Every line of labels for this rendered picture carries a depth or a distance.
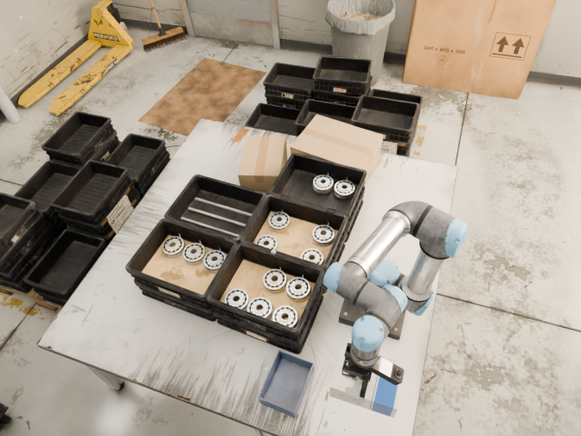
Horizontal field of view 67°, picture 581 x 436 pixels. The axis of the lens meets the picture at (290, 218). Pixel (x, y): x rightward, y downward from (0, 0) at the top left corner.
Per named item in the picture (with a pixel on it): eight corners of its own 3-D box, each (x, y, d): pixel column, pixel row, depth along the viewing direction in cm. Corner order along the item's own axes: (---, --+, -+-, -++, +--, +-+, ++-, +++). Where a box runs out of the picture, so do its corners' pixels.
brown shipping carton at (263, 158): (282, 196, 238) (279, 176, 225) (242, 195, 240) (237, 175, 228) (287, 157, 256) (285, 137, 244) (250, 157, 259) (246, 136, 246)
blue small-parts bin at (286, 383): (280, 355, 182) (278, 349, 177) (314, 369, 178) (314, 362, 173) (259, 403, 171) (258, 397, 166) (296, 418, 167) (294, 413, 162)
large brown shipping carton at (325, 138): (379, 162, 250) (383, 134, 234) (357, 197, 234) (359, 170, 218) (317, 141, 264) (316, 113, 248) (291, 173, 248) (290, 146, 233)
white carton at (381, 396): (401, 380, 139) (405, 369, 132) (393, 418, 132) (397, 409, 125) (340, 360, 144) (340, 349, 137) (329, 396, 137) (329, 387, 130)
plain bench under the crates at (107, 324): (434, 240, 298) (458, 166, 244) (384, 507, 206) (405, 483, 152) (220, 191, 339) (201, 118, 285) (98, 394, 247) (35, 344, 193)
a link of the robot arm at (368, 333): (392, 323, 107) (374, 350, 103) (387, 341, 115) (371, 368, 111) (364, 305, 110) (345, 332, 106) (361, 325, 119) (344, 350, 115)
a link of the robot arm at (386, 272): (374, 267, 189) (379, 250, 178) (402, 284, 184) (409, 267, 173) (359, 287, 183) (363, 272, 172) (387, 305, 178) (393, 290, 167)
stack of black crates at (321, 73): (371, 110, 366) (376, 60, 331) (361, 136, 347) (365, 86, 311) (322, 102, 377) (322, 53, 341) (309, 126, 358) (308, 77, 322)
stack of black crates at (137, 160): (144, 166, 340) (129, 132, 314) (178, 174, 333) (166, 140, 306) (115, 204, 317) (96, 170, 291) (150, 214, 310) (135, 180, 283)
